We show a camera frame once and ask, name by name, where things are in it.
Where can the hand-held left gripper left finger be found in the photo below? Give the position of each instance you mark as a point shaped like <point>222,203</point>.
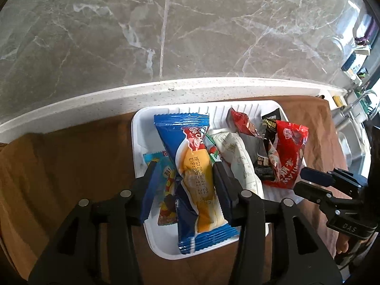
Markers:
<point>150,193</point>

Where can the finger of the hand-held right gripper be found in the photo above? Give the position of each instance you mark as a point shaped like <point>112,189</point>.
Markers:
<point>308,193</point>
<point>316,176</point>

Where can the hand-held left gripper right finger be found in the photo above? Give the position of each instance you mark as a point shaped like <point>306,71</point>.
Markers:
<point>224,196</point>

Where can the colourful candy packet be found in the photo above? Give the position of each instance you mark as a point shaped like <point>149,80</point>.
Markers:
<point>166,181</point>

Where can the red and white patterned packet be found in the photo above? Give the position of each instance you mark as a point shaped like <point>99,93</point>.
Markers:
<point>288,154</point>

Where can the cream long snack packet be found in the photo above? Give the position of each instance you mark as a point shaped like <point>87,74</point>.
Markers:
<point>237,157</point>

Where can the blue cake packet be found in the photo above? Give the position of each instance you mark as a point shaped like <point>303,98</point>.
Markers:
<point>196,166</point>

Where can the green and red snack packet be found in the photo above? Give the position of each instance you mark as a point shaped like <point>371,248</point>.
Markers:
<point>214,153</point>

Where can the black and gold snack packet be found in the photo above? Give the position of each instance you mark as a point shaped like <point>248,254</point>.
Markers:
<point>269,124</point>

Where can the white ribbed plastic tray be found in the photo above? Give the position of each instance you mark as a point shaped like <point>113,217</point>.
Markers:
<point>196,111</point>

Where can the person's right hand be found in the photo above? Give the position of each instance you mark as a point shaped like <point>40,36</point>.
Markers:
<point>343,243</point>

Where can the steel sink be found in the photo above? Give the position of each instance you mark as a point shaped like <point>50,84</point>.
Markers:
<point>353,142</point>

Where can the yellow sponge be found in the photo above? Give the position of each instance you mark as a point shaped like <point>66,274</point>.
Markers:
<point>339,101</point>

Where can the brown cloth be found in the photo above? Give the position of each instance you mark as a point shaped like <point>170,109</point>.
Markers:
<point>74,160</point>

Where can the steel faucet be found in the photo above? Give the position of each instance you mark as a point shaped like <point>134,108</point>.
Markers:
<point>360,98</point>

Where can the purple hanging tool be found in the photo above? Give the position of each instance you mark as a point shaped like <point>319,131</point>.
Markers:
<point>366,32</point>

